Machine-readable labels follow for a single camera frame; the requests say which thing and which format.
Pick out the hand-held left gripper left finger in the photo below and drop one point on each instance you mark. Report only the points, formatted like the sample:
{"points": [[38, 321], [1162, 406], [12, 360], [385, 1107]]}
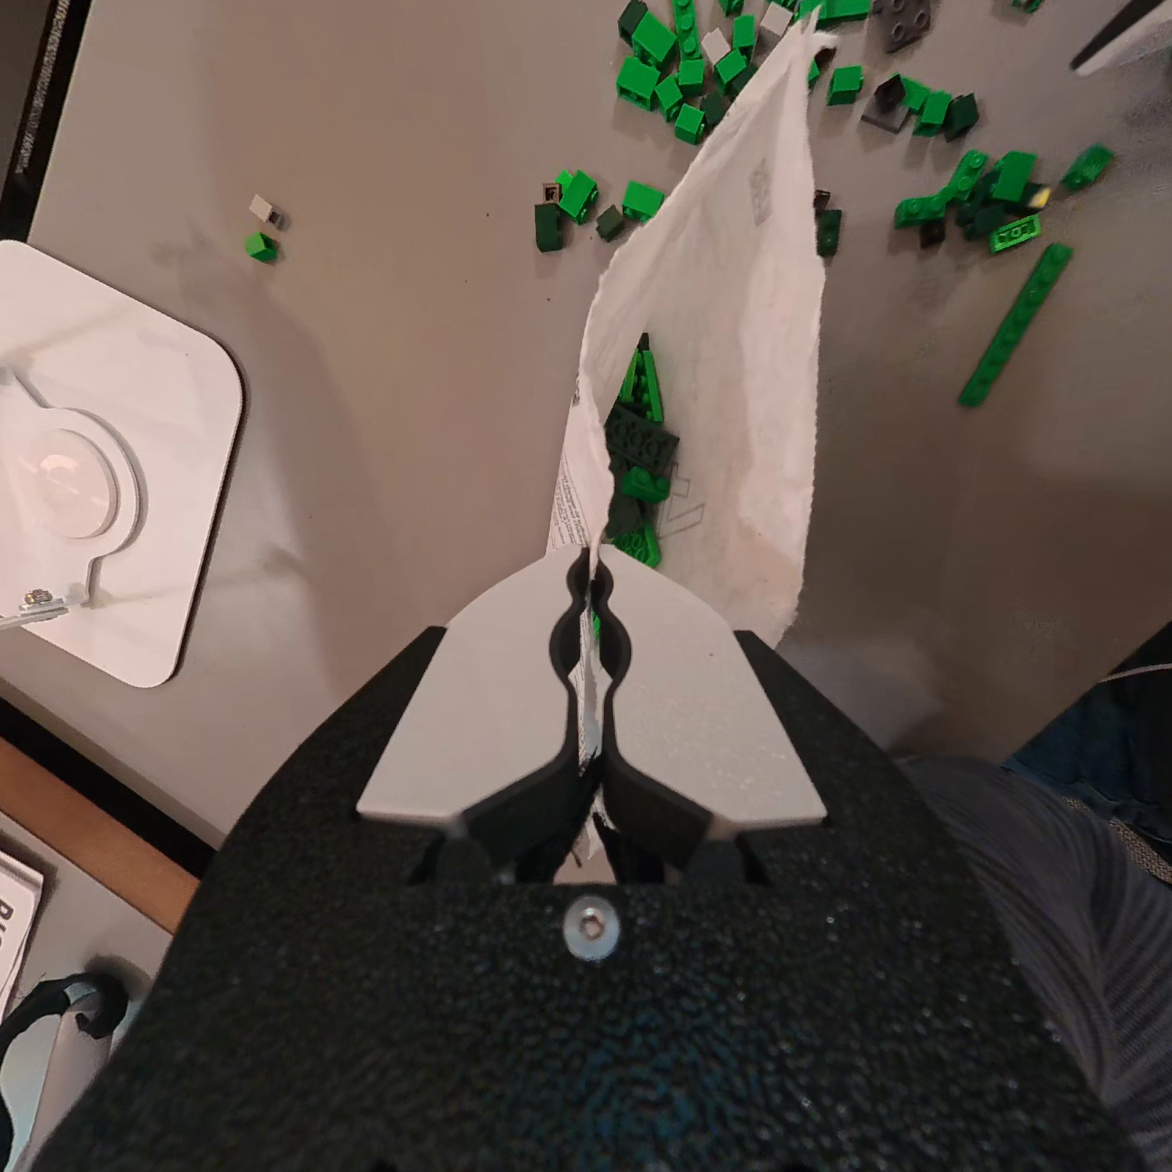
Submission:
{"points": [[477, 723]]}

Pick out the dark grey square plate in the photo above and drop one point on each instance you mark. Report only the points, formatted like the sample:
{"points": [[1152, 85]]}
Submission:
{"points": [[901, 20]]}

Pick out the long green plate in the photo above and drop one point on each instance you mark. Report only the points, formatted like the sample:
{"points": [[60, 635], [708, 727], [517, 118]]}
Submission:
{"points": [[1016, 325]]}

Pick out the heap of mixed green plates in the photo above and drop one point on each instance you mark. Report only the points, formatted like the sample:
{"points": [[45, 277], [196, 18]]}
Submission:
{"points": [[641, 448]]}

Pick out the small dark green brick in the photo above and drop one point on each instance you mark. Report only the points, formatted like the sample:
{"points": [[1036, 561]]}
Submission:
{"points": [[610, 221]]}

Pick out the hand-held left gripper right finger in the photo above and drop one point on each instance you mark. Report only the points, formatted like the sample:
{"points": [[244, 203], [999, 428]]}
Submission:
{"points": [[706, 733]]}

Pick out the white paper bag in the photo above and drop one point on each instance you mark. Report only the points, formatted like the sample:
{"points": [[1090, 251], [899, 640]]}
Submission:
{"points": [[743, 347]]}

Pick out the small light grey brick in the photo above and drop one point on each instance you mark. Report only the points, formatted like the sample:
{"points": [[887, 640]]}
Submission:
{"points": [[266, 210]]}

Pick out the white booklet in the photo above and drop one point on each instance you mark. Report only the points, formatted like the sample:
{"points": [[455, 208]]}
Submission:
{"points": [[19, 906]]}

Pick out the pile of green bricks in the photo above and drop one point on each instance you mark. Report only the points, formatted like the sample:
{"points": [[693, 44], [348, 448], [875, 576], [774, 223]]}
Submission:
{"points": [[654, 41]]}

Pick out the person's grey ribbed sweater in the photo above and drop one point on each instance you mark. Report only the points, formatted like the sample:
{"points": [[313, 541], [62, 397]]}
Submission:
{"points": [[1053, 915]]}

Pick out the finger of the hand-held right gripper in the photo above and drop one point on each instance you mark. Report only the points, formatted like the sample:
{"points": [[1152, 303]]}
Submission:
{"points": [[1136, 31]]}

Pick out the brown wooden surface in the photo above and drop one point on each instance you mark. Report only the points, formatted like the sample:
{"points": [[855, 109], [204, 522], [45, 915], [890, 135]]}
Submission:
{"points": [[82, 823]]}

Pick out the person's blue jeans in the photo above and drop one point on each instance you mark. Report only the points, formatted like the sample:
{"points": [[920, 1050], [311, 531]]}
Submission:
{"points": [[1108, 759]]}

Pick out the dark grey brick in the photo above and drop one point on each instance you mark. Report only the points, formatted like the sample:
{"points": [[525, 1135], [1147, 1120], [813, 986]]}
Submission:
{"points": [[883, 105]]}

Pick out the bright green brick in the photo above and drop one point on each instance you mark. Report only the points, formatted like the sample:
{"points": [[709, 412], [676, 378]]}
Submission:
{"points": [[645, 201], [935, 114], [578, 194], [914, 90], [846, 85]]}

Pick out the white square stand base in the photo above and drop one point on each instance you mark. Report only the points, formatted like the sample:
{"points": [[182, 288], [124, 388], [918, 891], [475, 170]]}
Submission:
{"points": [[183, 412]]}

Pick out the heap of green bricks and plates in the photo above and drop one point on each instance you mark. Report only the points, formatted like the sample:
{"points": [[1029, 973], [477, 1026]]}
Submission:
{"points": [[997, 192]]}

